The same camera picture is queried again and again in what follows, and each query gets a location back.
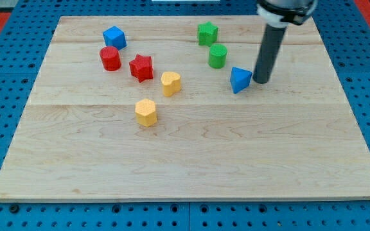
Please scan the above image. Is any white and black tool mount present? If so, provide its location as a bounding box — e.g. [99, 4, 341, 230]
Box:
[256, 0, 318, 28]

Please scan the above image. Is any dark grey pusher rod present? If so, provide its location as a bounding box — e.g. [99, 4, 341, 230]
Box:
[252, 24, 286, 84]

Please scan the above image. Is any blue cube block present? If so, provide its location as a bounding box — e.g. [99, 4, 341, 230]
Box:
[103, 26, 127, 50]

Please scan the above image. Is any blue triangle block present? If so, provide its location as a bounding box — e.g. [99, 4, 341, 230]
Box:
[230, 67, 252, 94]

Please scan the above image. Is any green cylinder block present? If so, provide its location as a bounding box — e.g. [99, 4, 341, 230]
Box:
[208, 44, 227, 69]

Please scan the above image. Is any green star block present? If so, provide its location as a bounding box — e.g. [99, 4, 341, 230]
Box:
[197, 21, 218, 46]

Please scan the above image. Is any yellow heart block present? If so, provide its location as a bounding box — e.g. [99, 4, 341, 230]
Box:
[161, 71, 182, 97]

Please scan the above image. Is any red star block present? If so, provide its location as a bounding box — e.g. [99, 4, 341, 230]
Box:
[129, 55, 154, 83]

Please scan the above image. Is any yellow hexagon block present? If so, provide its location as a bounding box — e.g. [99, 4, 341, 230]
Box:
[135, 98, 157, 127]

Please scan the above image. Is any light wooden board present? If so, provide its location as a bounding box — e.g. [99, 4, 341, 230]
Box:
[0, 16, 370, 203]

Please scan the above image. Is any red cylinder block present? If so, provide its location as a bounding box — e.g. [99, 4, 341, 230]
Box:
[100, 46, 121, 71]

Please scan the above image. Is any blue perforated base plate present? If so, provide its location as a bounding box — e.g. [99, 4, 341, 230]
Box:
[0, 1, 370, 230]

